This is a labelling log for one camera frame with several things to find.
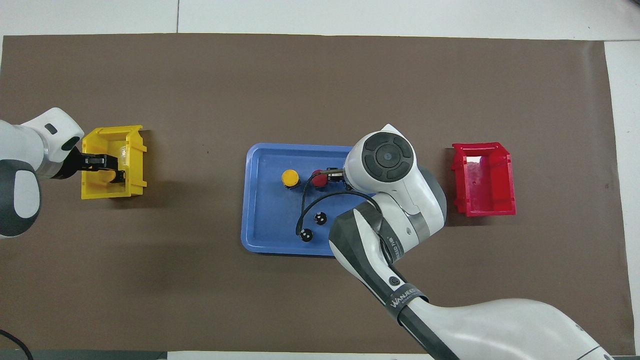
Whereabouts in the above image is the red plastic bin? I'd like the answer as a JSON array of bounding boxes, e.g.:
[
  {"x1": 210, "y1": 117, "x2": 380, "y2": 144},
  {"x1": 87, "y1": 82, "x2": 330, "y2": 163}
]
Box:
[{"x1": 451, "y1": 142, "x2": 517, "y2": 218}]

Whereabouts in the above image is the yellow plastic bin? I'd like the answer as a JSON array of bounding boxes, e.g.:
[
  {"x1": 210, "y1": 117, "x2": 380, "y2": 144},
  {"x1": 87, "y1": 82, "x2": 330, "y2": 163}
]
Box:
[{"x1": 81, "y1": 125, "x2": 149, "y2": 200}]

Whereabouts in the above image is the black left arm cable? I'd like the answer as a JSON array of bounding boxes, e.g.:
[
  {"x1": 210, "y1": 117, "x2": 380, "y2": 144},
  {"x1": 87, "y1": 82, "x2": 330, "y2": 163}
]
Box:
[{"x1": 0, "y1": 329, "x2": 34, "y2": 360}]

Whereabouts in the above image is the blue plastic tray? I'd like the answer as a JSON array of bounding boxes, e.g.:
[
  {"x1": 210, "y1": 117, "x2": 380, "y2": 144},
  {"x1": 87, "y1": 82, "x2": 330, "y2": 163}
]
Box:
[{"x1": 240, "y1": 143, "x2": 381, "y2": 258}]

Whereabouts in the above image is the brown table mat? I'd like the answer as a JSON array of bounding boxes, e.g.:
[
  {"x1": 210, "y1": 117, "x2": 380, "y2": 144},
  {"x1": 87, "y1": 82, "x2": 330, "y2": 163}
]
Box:
[{"x1": 0, "y1": 33, "x2": 636, "y2": 356}]

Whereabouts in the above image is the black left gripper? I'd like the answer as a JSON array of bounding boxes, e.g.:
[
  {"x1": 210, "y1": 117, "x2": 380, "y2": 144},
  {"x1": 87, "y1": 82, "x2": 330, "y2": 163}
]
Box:
[{"x1": 52, "y1": 147, "x2": 127, "y2": 184}]

